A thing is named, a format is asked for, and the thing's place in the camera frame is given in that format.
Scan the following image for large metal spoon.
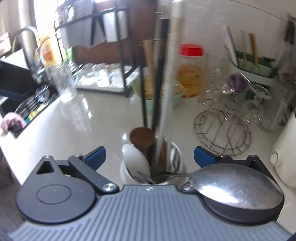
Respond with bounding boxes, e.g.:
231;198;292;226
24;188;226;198
157;164;284;210

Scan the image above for chrome kitchen faucet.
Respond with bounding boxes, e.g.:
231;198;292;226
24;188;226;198
11;26;48;84

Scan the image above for white ceramic utensil crock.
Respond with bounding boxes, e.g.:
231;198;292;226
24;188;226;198
119;136;186;186

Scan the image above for white black-rimmed ceramic spoon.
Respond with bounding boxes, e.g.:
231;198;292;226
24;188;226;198
170;143;183;173

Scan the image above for white ceramic soup spoon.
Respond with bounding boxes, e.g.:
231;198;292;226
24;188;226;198
121;144;151;178

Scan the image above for brown wooden spoon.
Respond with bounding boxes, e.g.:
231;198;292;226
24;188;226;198
129;126;154;156

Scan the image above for upturned crystal goblet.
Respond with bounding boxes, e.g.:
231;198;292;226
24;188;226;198
242;84;271;125

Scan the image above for green basket of sticks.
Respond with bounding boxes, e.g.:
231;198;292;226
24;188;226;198
131;74;186;110

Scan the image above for tall clear glass tumbler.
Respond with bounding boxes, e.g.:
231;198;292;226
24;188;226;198
204;50;229;104

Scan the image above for purple glass cup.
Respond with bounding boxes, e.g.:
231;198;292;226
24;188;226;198
227;73;250;93

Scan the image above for red-lid plastic jar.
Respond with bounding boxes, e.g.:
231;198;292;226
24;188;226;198
178;44;205;98

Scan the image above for textured glass pitcher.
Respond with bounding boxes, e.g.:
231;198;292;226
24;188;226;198
260;76;295;131

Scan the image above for green white utensil drainer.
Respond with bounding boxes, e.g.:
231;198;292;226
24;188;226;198
222;24;278;79

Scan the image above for black metal shelf rack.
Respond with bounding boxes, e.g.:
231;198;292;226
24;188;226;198
54;0;163;98

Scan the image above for wooden chopsticks in crock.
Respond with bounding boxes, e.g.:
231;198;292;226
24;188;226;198
141;39;168;172

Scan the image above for black chopstick left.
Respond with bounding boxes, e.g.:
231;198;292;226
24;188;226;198
137;45;147;127

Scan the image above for black chopstick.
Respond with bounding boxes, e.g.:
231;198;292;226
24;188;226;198
137;45;147;127
150;18;170;163

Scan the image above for black chopstick right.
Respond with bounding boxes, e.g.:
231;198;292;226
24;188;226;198
150;18;170;163

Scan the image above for white long chopstick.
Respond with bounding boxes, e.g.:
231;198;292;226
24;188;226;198
154;1;186;164

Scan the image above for wire glass drying rack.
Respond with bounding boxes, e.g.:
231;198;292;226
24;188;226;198
194;89;261;156

